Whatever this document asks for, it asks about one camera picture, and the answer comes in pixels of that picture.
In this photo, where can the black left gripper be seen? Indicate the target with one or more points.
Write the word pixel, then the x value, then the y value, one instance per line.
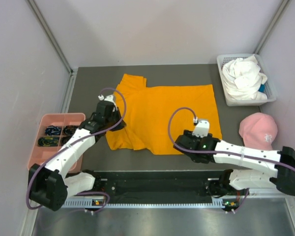
pixel 117 114

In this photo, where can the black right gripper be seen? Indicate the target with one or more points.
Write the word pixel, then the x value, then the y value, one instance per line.
pixel 189 134

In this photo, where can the orange t shirt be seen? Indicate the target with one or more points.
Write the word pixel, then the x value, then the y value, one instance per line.
pixel 154 115

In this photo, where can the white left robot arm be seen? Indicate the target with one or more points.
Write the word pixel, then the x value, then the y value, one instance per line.
pixel 48 183

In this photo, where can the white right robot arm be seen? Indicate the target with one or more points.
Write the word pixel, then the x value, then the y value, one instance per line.
pixel 259 168

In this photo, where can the dark rolled sock upper right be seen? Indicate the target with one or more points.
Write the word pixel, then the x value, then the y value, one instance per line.
pixel 69 130

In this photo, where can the dark rolled sock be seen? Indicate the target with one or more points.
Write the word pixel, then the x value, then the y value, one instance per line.
pixel 69 130
pixel 64 140
pixel 53 130

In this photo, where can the dark rolled sock lower right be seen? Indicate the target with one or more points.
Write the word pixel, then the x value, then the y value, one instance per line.
pixel 64 140

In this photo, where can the pink baseball cap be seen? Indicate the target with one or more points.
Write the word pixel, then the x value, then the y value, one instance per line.
pixel 258 131

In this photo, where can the dark rolled sock upper left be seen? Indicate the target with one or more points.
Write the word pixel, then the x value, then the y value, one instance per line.
pixel 53 130

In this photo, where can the yellow patterned rolled sock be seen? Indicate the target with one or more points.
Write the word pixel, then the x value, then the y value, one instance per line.
pixel 48 141

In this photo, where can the white crumpled t shirt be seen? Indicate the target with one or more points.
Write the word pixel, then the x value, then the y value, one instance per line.
pixel 243 79

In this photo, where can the pink divided tray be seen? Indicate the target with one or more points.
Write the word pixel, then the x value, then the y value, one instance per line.
pixel 41 154

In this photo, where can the blue item in basket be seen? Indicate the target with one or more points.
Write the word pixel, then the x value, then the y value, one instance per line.
pixel 262 88

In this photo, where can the white plastic basket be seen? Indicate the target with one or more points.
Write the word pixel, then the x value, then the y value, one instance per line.
pixel 269 89

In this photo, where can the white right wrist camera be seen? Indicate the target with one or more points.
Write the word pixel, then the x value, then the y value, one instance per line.
pixel 201 128

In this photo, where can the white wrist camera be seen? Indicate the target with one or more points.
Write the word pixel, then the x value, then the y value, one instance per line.
pixel 110 98
pixel 201 128

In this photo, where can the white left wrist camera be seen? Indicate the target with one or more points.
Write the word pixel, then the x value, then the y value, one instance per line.
pixel 110 98

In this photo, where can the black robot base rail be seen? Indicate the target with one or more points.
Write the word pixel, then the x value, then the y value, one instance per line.
pixel 162 187

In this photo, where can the aluminium frame post left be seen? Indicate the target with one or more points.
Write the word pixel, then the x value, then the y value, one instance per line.
pixel 49 34

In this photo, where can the aluminium frame post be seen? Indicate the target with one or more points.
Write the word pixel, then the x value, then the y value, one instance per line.
pixel 272 24
pixel 49 34

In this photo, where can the aluminium frame post right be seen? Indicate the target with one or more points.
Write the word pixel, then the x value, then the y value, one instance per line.
pixel 272 24

